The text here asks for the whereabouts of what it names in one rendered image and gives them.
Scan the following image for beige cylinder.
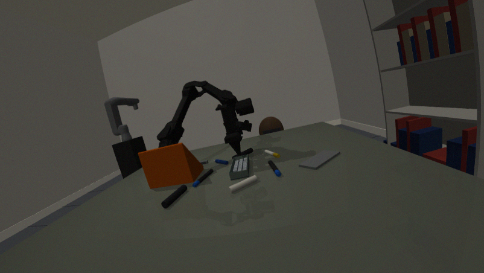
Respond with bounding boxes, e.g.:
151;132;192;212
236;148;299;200
228;175;258;193

